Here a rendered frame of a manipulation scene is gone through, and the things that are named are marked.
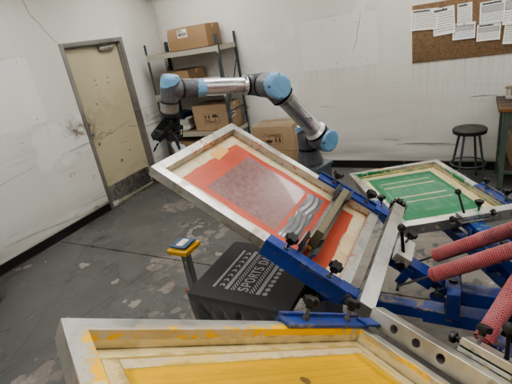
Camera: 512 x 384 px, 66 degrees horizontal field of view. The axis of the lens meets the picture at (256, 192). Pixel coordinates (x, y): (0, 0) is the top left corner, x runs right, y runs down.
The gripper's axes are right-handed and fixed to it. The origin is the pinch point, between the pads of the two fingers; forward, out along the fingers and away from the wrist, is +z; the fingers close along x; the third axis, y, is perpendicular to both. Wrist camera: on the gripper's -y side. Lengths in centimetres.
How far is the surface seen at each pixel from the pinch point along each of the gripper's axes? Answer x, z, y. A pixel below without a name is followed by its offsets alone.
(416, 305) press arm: -115, 25, -1
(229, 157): -26.8, -5.3, 8.3
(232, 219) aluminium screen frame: -49, -3, -29
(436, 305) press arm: -121, 23, 1
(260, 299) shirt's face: -60, 38, -17
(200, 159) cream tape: -20.5, -7.0, -4.5
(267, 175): -43.9, -0.7, 11.8
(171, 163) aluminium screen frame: -18.6, -11.1, -21.2
